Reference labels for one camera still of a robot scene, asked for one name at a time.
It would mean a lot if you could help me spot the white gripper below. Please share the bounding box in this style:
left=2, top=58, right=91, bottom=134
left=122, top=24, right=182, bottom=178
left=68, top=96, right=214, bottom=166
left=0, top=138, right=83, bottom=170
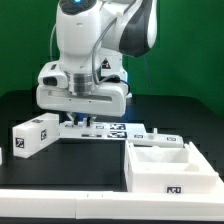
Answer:
left=36, top=82, right=128, bottom=127

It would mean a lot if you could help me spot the white door panel with pegs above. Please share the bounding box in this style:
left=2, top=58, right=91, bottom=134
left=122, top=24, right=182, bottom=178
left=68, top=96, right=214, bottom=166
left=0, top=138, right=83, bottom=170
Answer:
left=59, top=119, right=110, bottom=139

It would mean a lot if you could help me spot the white cabinet top block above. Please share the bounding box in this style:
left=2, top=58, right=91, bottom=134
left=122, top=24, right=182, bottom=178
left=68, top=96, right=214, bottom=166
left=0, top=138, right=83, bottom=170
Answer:
left=12, top=113, right=59, bottom=158

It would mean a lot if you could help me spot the white cabinet body box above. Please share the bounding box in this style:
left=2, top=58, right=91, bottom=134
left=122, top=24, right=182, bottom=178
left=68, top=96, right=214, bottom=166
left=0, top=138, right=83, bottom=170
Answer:
left=124, top=142, right=219, bottom=194

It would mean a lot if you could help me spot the white door panel with knob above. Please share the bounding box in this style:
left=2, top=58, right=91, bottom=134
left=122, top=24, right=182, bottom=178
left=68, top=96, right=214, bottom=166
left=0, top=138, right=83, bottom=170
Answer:
left=127, top=129, right=184, bottom=148

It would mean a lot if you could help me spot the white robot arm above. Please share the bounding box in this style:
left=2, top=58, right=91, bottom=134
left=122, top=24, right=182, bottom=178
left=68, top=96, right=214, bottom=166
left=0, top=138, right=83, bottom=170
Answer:
left=36, top=0, right=157, bottom=117

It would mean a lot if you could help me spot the white marker base sheet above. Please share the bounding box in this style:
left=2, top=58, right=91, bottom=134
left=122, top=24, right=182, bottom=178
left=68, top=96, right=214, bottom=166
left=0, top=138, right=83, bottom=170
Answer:
left=96, top=123, right=146, bottom=139

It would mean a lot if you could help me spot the white L-shaped fence frame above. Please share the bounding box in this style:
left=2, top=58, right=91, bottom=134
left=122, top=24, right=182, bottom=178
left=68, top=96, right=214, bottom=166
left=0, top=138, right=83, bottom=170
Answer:
left=0, top=181, right=224, bottom=221

